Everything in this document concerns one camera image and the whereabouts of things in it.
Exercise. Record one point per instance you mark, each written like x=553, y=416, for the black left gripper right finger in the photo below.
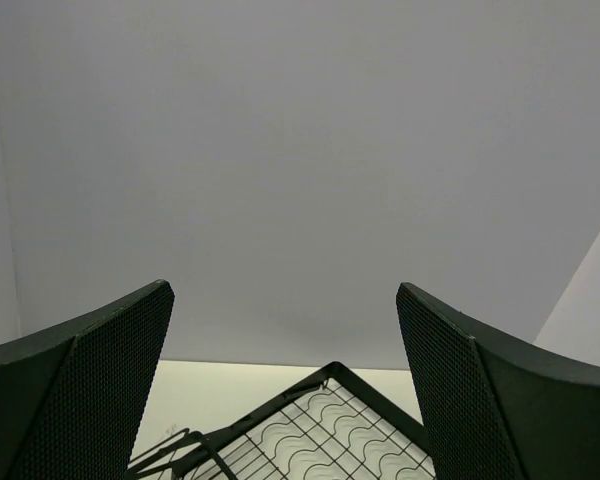
x=495, y=406

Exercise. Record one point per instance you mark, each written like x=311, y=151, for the black wire dish rack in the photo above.
x=330, y=425

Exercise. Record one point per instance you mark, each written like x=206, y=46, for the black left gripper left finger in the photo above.
x=72, y=396

